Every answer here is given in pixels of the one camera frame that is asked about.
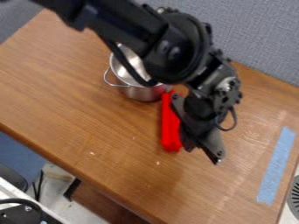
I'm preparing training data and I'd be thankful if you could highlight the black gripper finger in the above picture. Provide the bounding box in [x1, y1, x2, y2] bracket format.
[180, 128, 197, 152]

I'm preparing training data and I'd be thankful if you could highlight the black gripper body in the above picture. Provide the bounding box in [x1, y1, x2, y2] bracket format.
[169, 90, 227, 165]

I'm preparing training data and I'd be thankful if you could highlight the red block object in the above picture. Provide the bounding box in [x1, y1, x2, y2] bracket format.
[161, 90, 183, 152]

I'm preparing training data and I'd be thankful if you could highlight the metal pot with handles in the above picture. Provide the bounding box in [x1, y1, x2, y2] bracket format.
[102, 44, 173, 102]

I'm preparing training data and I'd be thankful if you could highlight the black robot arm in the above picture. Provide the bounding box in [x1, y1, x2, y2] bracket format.
[29, 0, 243, 163]

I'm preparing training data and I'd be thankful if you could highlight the grey round object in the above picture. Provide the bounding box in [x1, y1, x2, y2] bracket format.
[287, 175, 299, 221]

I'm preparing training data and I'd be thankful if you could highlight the blue tape strip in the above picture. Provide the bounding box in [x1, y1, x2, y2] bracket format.
[256, 127, 296, 206]

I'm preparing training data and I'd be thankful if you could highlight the black table leg foot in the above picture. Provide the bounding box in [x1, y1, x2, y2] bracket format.
[62, 178, 81, 200]

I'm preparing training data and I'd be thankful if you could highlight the black chair base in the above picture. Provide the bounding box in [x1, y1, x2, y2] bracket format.
[0, 164, 28, 192]

